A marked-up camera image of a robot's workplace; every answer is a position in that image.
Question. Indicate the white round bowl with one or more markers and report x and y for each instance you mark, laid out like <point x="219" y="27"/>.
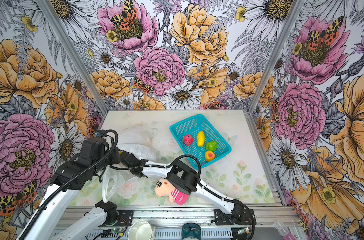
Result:
<point x="142" y="230"/>

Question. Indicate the green toy fruit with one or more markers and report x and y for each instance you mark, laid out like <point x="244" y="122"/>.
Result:
<point x="212" y="146"/>

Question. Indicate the white plastic bag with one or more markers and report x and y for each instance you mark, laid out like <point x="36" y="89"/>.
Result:
<point x="118" y="184"/>

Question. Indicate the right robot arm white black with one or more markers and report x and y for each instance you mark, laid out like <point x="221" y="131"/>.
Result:
<point x="184" y="173"/>

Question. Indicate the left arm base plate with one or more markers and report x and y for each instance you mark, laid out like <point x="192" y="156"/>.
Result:
<point x="119" y="218"/>

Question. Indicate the dark green round object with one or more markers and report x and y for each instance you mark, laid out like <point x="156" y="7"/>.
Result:
<point x="191" y="231"/>

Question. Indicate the aluminium frame rail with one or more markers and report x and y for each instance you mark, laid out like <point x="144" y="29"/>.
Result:
<point x="81" y="223"/>

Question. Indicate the pink plush doll toy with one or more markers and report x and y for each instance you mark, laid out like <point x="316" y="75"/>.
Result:
<point x="164" y="188"/>

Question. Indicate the pink toy fruit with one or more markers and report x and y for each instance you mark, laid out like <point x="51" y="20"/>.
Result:
<point x="188" y="140"/>

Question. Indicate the yellow toy fruit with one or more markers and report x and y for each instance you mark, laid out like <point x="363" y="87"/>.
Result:
<point x="200" y="139"/>

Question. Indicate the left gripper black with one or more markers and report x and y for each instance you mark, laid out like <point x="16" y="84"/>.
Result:
<point x="115" y="156"/>

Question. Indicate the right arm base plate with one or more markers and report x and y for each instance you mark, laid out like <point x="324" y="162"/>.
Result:
<point x="246" y="218"/>

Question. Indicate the yellow red peach toy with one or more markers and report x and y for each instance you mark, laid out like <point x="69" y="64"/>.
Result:
<point x="209" y="156"/>

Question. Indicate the teal plastic basket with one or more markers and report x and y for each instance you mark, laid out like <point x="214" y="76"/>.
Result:
<point x="193" y="125"/>

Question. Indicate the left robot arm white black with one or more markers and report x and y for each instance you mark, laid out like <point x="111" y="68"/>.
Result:
<point x="52" y="207"/>

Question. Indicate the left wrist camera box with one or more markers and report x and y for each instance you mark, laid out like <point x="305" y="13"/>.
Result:
<point x="100" y="133"/>

